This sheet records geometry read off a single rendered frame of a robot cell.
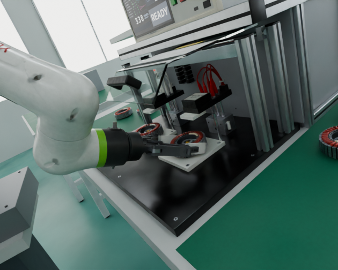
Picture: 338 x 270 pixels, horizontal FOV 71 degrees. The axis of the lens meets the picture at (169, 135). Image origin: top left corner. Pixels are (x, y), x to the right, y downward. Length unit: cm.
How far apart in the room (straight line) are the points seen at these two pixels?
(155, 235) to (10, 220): 44
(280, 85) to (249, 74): 12
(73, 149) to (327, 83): 73
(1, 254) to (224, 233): 60
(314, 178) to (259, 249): 21
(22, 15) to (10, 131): 212
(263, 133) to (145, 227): 36
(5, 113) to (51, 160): 478
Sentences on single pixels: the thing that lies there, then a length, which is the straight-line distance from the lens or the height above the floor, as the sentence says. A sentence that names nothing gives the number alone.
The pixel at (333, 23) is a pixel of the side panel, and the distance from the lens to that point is 89.
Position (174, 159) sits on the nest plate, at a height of 78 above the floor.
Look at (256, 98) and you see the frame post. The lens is 58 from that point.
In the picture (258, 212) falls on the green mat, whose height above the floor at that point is 75.
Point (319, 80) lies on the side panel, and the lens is 82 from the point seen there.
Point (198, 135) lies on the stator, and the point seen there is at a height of 82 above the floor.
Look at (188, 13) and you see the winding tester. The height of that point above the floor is 114.
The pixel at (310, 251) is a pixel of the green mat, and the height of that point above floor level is 75.
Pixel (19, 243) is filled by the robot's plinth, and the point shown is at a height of 74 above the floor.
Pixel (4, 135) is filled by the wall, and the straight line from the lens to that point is 533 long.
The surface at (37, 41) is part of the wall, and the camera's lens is 538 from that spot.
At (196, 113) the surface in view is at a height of 88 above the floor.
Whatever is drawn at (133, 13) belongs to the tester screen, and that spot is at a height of 121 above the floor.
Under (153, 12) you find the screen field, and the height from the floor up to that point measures 118.
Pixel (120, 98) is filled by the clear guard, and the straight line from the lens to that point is 56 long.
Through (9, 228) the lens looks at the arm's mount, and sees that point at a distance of 84.
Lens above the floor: 111
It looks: 22 degrees down
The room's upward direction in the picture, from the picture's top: 20 degrees counter-clockwise
